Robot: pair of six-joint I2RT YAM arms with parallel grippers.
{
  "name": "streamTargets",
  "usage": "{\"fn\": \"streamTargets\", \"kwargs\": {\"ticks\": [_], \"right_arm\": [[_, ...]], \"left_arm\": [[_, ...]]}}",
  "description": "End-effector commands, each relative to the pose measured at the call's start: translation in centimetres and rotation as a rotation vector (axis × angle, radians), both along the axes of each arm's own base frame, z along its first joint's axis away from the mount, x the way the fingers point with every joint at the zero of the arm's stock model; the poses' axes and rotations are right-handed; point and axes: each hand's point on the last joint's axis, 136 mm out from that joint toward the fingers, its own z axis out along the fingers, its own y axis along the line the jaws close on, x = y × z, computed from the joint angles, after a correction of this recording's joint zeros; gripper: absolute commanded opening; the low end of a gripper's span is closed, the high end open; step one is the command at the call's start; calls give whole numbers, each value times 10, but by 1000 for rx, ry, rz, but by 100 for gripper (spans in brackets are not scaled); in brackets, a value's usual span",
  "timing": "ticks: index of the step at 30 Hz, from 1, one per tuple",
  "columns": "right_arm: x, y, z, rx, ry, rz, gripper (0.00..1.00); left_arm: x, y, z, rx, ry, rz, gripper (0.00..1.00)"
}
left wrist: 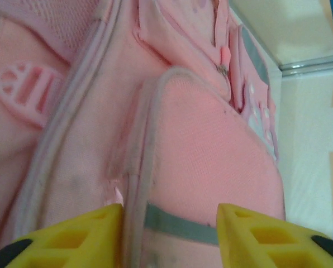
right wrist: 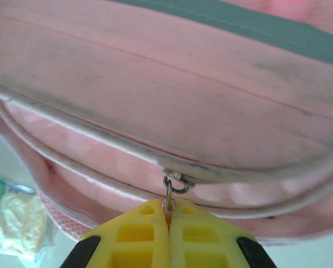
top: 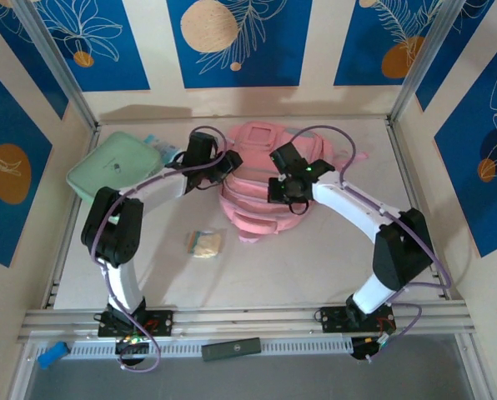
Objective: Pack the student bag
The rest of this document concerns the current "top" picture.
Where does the pink backpack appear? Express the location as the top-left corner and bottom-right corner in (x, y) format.
(218, 120), (369, 246)

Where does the blue white tissue packet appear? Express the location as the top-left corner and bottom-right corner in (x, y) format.
(143, 132), (182, 164)

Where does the clear snack packet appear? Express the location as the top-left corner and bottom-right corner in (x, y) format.
(184, 227), (225, 260)

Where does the mint green zip case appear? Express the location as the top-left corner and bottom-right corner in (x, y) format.
(66, 131), (163, 202)

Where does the dark rectangular device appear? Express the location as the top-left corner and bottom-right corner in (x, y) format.
(201, 337), (262, 363)

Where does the small black controller module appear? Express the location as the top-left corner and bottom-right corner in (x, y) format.
(114, 335), (150, 370)
(350, 332), (394, 363)

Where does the blue roll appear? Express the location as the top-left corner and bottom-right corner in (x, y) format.
(37, 340), (69, 370)

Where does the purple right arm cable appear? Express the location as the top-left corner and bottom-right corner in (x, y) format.
(289, 124), (453, 363)

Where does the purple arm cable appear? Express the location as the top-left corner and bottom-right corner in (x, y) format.
(88, 124), (233, 373)
(289, 124), (453, 363)

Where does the aluminium table side rail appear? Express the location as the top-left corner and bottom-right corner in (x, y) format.
(384, 118), (456, 302)
(42, 124), (103, 310)

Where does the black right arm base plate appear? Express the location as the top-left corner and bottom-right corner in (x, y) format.
(319, 306), (396, 334)

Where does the aluminium mounting rail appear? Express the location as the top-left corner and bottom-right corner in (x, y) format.
(17, 298), (478, 345)

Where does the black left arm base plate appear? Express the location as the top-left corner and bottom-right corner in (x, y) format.
(97, 308), (175, 338)

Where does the white slotted cable duct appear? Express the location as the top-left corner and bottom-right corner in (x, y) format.
(67, 337), (354, 358)

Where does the aluminium frame post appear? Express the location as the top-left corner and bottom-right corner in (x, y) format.
(13, 0), (103, 131)
(388, 0), (466, 126)

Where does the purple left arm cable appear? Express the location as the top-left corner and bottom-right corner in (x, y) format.
(88, 124), (233, 373)

